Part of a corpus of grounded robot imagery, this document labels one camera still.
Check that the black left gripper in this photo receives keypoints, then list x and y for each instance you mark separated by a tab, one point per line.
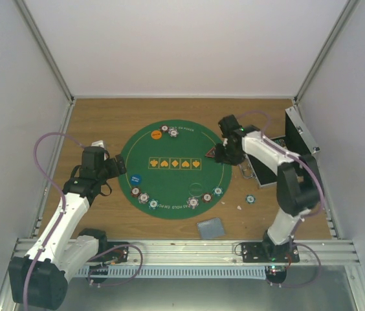
116	172

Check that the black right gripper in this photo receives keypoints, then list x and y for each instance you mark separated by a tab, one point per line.
220	159

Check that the black red all-in triangle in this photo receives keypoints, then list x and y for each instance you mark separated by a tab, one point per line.
211	153

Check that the blue small blind button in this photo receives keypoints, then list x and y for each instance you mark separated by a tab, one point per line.
135	179

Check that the green poker chip stack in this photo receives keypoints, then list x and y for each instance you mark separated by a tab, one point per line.
250	199

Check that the red poker chip stack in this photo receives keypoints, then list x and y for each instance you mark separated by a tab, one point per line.
207	197

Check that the blue poker chip stack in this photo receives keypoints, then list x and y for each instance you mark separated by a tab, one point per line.
192	202

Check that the orange big blind button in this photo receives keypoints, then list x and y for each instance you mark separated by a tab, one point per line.
156	134

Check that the blue playing card deck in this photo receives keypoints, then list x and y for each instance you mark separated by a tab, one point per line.
211	229

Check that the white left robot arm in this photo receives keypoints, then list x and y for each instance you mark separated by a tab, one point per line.
41	277

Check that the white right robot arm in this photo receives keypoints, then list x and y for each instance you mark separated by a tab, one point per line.
298	188

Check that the round green poker mat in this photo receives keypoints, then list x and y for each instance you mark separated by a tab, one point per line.
174	169

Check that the aluminium poker case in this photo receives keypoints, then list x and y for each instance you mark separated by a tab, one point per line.
297	138

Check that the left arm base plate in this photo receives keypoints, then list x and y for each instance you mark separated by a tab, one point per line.
116	256

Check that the aluminium frame rail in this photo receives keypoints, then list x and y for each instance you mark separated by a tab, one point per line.
230	253

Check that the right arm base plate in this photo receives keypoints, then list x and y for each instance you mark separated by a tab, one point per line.
253	252

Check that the grey slotted cable duct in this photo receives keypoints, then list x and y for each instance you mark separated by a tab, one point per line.
177	272

